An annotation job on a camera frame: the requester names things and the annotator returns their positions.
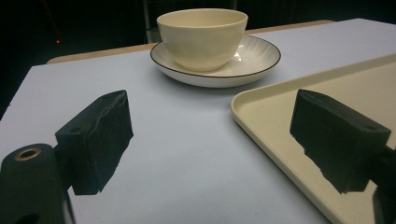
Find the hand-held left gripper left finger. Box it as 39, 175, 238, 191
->
54, 90, 134, 196

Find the white plate with dark rim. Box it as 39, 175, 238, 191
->
149, 34, 282, 89

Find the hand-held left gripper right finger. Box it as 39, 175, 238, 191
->
290, 89, 392, 195

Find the cream ceramic bowl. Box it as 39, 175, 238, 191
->
156, 7, 249, 73

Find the metal stand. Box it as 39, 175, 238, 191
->
142, 0, 163, 45

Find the cream plastic tray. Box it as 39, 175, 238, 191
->
230, 53, 396, 224

